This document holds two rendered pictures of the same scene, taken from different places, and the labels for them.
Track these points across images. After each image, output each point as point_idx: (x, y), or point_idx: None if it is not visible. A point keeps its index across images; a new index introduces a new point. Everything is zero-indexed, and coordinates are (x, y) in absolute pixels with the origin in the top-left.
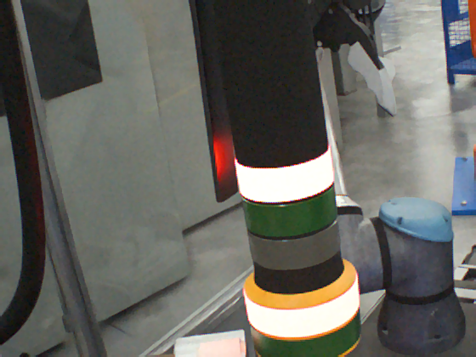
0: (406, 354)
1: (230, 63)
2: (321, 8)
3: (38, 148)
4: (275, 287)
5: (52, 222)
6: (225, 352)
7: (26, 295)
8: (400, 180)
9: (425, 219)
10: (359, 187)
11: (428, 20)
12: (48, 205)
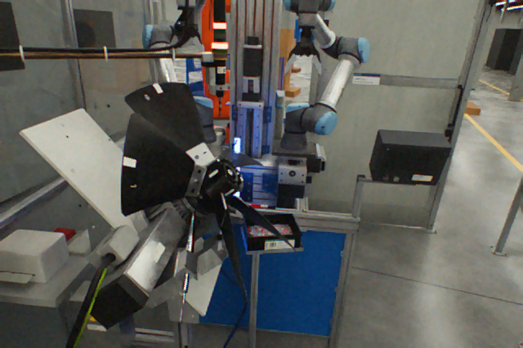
0: None
1: (216, 8)
2: (188, 24)
3: (77, 60)
4: (218, 41)
5: (80, 89)
6: (209, 52)
7: (183, 37)
8: None
9: (205, 100)
10: None
11: (176, 73)
12: (79, 82)
